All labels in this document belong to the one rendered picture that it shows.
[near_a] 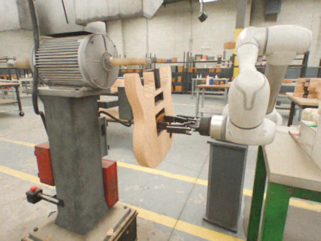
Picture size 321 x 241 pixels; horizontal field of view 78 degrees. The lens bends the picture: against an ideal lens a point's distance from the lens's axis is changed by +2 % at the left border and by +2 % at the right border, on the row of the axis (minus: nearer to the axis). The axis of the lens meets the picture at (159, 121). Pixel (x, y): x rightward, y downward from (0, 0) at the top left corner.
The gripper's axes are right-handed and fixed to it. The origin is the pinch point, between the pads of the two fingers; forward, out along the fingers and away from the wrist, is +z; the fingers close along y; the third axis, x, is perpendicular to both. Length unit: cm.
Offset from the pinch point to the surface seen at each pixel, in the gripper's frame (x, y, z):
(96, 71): 21.0, 1.3, 30.9
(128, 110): -5.3, 23.5, 31.9
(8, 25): 44, -2, 76
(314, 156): -5, -4, -53
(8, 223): -97, -16, 137
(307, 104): -41, 165, -89
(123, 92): 5.0, 25.2, 35.3
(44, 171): -34, -11, 73
